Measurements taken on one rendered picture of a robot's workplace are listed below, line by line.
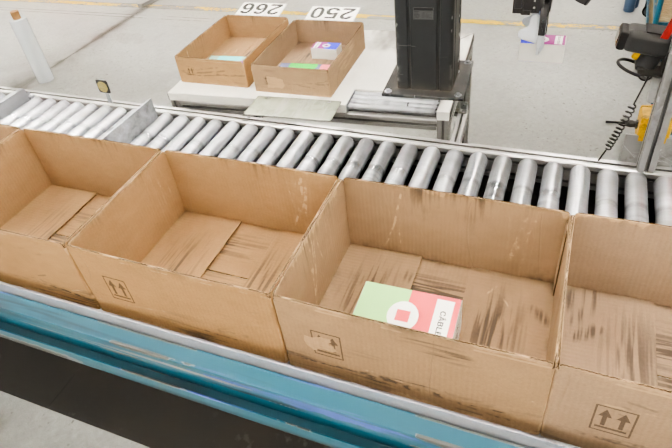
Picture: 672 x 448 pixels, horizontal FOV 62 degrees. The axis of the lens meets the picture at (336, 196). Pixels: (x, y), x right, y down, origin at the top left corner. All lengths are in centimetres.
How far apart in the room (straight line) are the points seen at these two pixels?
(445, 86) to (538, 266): 93
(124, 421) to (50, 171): 61
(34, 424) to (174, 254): 119
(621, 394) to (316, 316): 40
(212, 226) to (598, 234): 74
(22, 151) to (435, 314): 101
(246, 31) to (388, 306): 168
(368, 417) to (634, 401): 34
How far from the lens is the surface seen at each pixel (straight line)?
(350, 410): 87
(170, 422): 128
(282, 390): 90
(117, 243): 114
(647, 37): 146
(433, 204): 99
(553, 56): 145
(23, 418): 230
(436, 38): 178
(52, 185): 154
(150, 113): 198
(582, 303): 104
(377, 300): 92
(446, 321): 90
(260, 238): 117
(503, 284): 104
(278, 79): 193
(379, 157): 157
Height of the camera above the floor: 166
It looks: 39 degrees down
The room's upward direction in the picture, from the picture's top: 8 degrees counter-clockwise
